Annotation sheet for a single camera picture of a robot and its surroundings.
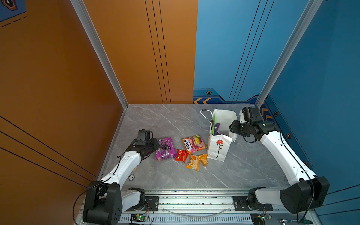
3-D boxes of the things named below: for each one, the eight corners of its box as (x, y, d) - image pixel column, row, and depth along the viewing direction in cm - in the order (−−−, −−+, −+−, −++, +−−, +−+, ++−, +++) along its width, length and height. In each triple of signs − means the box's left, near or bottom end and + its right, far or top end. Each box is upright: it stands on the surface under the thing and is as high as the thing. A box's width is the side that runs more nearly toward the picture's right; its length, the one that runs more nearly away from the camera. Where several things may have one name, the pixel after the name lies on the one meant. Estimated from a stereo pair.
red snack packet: (175, 160, 90) (174, 158, 89) (177, 150, 95) (177, 148, 93) (186, 162, 89) (186, 161, 88) (188, 152, 94) (188, 150, 92)
